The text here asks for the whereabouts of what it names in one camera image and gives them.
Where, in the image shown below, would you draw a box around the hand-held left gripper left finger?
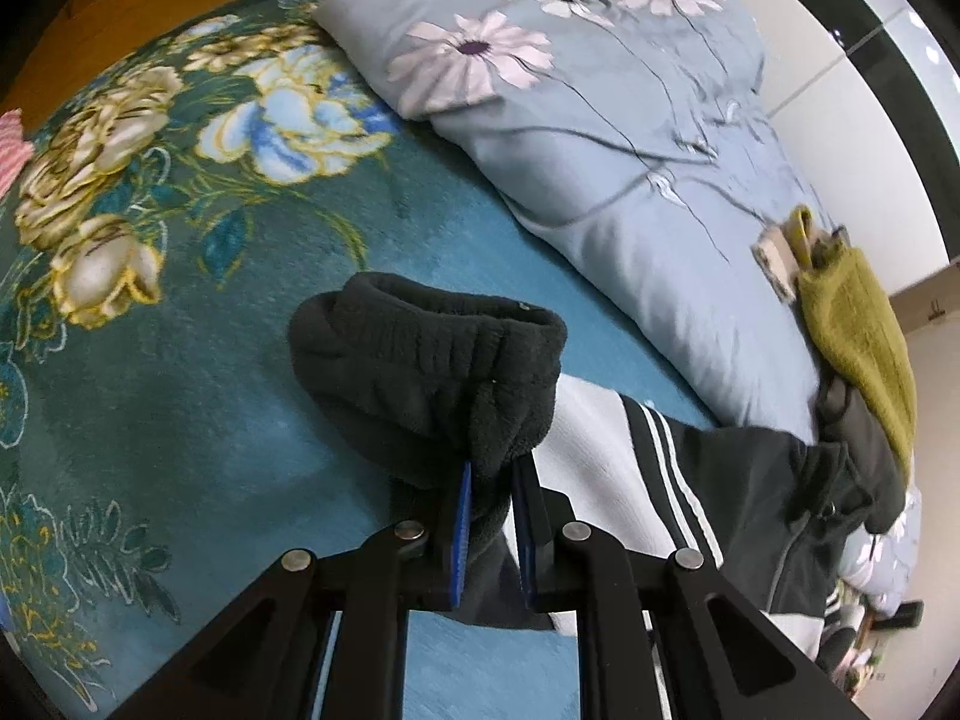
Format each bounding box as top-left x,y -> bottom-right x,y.
107,459 -> 475,720

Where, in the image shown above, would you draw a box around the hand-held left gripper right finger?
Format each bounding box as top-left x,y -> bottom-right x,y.
512,454 -> 871,720

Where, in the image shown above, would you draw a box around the black fleece pants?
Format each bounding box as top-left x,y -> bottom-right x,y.
289,272 -> 569,629

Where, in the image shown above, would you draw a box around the black white striped jacket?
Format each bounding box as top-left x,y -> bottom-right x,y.
534,373 -> 910,680

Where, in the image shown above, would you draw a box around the teal floral blanket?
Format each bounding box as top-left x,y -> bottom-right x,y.
0,0 -> 721,720

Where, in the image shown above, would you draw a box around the small beige box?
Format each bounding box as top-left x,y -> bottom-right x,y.
752,229 -> 802,306

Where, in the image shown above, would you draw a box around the light blue floral quilt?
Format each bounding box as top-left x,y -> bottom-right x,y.
311,0 -> 922,608

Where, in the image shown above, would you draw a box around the olive green towel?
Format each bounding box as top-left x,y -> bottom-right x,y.
784,204 -> 918,481

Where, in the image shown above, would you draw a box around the pink striped cloth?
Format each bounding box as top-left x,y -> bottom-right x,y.
0,109 -> 35,196

